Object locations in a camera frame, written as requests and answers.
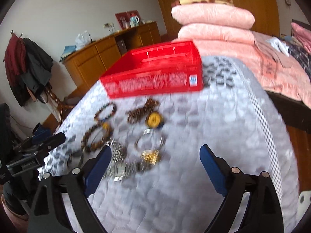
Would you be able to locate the silver chain necklace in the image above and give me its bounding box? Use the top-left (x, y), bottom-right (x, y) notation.
top-left (103, 139), bottom-right (147, 182)

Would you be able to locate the brown wooden bead bracelet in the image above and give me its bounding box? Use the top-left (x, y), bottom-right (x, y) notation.
top-left (80, 122), bottom-right (114, 153)

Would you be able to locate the silver bangle with gold charm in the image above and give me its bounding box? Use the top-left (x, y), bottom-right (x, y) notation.
top-left (134, 128), bottom-right (166, 165)

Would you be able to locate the amber bead necklace with pendant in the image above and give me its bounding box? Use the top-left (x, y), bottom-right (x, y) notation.
top-left (125, 98), bottom-right (165, 129)

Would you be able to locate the wooden coat stand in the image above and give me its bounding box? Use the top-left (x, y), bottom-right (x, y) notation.
top-left (40, 83), bottom-right (75, 126)

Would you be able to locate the black hanging coat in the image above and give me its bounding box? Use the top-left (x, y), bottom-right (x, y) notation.
top-left (11, 38), bottom-right (54, 107)

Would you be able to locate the grey floral quilted bedspread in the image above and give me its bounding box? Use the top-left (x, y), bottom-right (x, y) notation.
top-left (38, 55), bottom-right (300, 233)

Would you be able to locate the wooden sideboard cabinet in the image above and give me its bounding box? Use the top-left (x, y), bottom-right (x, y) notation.
top-left (62, 22), bottom-right (161, 96)

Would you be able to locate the dark red hanging garment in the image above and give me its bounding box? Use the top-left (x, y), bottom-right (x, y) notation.
top-left (3, 33), bottom-right (27, 87)

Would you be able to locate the blue folded cloth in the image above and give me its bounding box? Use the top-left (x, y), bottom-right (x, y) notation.
top-left (59, 45), bottom-right (76, 62)

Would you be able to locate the white plastic bag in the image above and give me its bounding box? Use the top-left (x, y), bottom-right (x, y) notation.
top-left (75, 30), bottom-right (92, 51)

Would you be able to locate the pink bed quilt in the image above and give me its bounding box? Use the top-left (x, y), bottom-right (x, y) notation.
top-left (174, 37), bottom-right (310, 107)

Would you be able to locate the red tin box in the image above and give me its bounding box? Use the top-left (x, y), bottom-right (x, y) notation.
top-left (100, 41), bottom-right (204, 98)

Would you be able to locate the teal white kettle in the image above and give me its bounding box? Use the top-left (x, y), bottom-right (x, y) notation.
top-left (130, 15), bottom-right (140, 27)

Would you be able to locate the pile of folded clothes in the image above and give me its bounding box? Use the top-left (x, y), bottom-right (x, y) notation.
top-left (267, 19), bottom-right (310, 78)

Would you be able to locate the lower pink pillow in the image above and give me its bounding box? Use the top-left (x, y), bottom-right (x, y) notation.
top-left (178, 23), bottom-right (255, 45)

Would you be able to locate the pink pillow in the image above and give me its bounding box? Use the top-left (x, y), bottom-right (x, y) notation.
top-left (178, 23), bottom-right (255, 45)
top-left (171, 3), bottom-right (255, 30)

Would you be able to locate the upper pink pillow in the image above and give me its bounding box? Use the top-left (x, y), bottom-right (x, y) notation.
top-left (171, 3), bottom-right (255, 30)

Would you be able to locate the wooden door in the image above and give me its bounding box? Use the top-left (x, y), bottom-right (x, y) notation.
top-left (158, 0), bottom-right (280, 39)

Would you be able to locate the multicolour bead bracelet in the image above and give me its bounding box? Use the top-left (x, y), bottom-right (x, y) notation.
top-left (94, 102), bottom-right (118, 122)

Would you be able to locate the wall power socket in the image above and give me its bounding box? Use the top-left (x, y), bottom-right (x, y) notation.
top-left (103, 23), bottom-right (114, 28)

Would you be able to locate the red picture frame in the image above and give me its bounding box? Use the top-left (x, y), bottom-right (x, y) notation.
top-left (115, 10), bottom-right (142, 30)

